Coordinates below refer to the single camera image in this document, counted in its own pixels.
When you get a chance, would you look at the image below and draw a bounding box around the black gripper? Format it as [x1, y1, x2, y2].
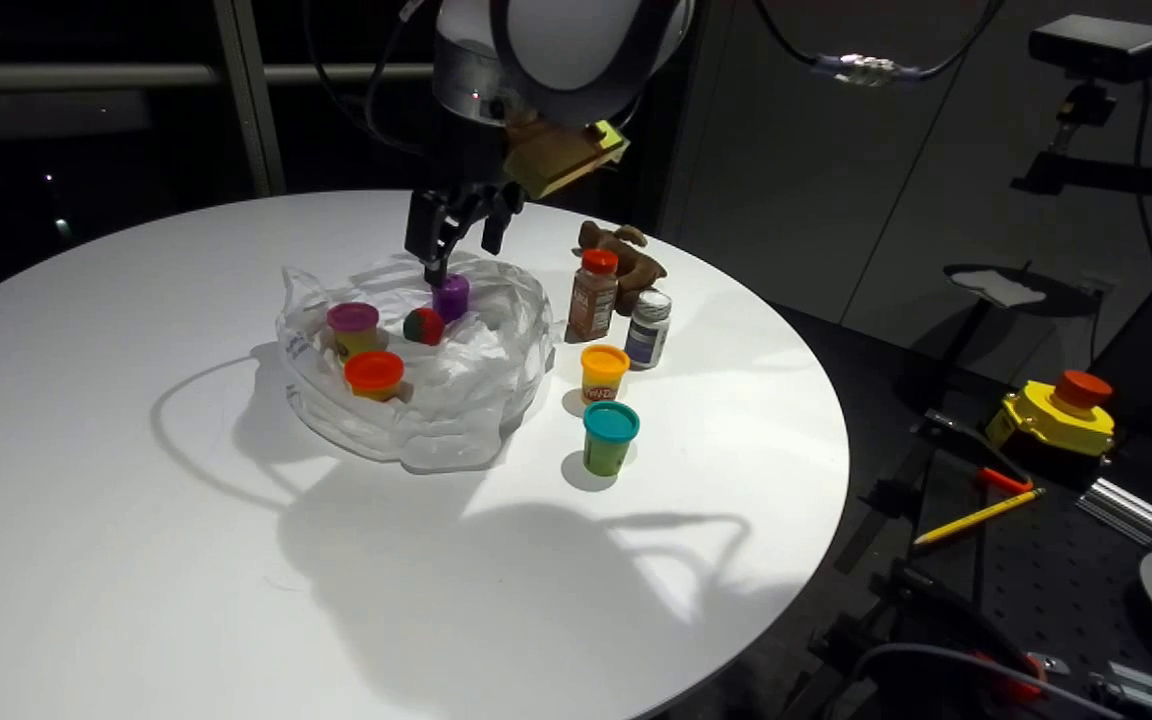
[403, 175, 526, 287]

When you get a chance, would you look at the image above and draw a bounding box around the red capped spice bottle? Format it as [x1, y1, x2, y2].
[562, 244, 625, 349]

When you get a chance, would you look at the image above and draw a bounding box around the brown plush toy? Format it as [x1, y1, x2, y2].
[570, 218, 670, 317]

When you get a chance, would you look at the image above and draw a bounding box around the yellow lid dough tub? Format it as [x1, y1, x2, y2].
[575, 340, 636, 402]

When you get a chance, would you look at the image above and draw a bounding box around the white capped pill bottle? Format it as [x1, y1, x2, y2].
[620, 287, 677, 371]

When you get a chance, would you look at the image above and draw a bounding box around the teal lid dough tub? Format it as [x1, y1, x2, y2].
[578, 400, 644, 478]

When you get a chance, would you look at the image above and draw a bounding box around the clear white plastic bag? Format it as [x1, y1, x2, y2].
[272, 251, 559, 476]

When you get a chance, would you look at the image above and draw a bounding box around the orange lid dough tub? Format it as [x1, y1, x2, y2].
[341, 349, 408, 402]

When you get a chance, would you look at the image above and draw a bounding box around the yellow pencil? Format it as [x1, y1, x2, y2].
[910, 482, 1043, 552]

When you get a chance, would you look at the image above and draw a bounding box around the yellow red emergency stop button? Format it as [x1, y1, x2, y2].
[983, 369, 1121, 465]

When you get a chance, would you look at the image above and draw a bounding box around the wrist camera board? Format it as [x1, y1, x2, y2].
[503, 117, 633, 205]

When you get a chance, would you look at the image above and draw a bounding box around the grey window frame post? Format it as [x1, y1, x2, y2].
[209, 0, 288, 198]

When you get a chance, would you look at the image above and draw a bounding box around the grey horizontal window rail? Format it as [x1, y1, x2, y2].
[0, 58, 440, 97]

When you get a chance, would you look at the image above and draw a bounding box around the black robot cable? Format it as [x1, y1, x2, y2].
[750, 0, 1006, 92]

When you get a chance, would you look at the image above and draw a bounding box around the black red handled tool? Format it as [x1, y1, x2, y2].
[910, 408, 1034, 498]

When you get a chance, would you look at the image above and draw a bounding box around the grey floor cable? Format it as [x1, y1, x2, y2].
[853, 640, 1128, 720]

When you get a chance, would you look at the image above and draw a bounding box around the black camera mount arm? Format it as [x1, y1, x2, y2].
[1012, 74, 1152, 206]

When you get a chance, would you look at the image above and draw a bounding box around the grey exterior camera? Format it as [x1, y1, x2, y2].
[1028, 12, 1152, 89]

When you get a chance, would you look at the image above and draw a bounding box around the black camera cable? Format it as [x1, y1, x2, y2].
[1128, 74, 1152, 291]

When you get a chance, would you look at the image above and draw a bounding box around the aluminium profile rail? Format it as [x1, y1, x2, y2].
[1077, 476, 1152, 547]

